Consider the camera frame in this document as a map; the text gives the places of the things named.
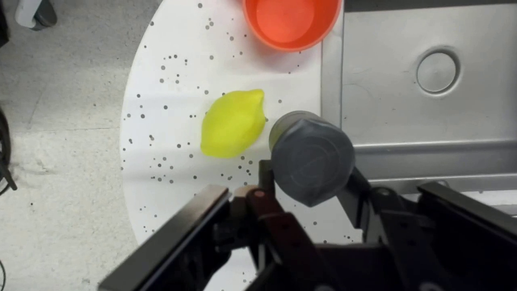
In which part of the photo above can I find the silver toy sink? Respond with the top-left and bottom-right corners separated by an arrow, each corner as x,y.
320,2 -> 517,196

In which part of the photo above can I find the black floor cable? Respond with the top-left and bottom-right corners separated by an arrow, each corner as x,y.
0,107 -> 20,197

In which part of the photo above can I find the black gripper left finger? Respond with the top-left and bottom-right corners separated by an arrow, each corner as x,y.
245,158 -> 337,291

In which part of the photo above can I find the grey cylindrical object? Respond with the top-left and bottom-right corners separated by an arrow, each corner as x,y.
267,110 -> 358,209

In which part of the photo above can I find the office chair base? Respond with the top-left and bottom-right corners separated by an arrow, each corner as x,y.
15,0 -> 59,31

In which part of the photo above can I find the yellow toy lemon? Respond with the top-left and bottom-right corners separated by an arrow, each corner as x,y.
199,87 -> 269,160

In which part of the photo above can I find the orange cup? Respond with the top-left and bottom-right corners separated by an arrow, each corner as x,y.
241,0 -> 345,53

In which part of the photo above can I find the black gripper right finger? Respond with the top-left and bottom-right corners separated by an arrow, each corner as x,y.
338,167 -> 434,291

